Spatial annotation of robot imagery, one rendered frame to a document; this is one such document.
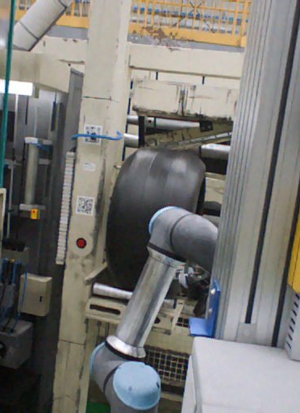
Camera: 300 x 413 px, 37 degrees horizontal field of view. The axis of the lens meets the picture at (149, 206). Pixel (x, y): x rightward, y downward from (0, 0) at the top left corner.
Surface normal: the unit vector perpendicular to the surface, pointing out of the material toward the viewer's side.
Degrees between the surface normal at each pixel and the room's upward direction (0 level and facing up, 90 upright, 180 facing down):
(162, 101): 90
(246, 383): 0
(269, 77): 90
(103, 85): 90
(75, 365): 90
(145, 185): 56
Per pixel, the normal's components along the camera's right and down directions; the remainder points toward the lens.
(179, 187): 0.17, -0.43
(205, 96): -0.21, 0.11
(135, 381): 0.18, -0.95
